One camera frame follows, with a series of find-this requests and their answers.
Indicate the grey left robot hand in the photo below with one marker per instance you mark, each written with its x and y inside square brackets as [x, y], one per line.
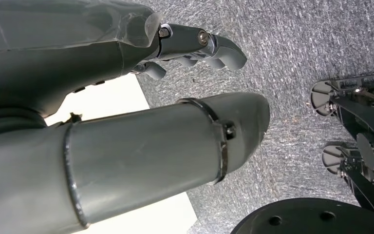
[45, 64]

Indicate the black round plate with holes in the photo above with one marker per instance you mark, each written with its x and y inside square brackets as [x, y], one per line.
[303, 224]

